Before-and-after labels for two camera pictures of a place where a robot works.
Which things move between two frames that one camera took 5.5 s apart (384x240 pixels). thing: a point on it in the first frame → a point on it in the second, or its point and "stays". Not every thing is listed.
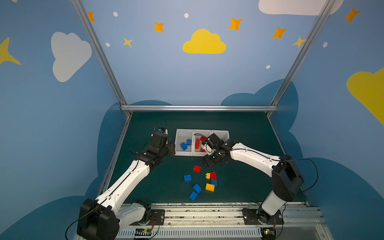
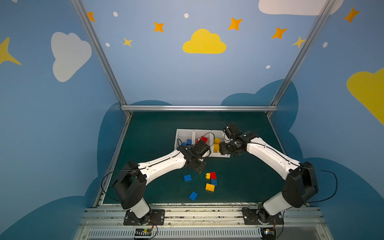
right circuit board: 268,233 stays
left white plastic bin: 184,144 stays
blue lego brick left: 187,177 stays
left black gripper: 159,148 → 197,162
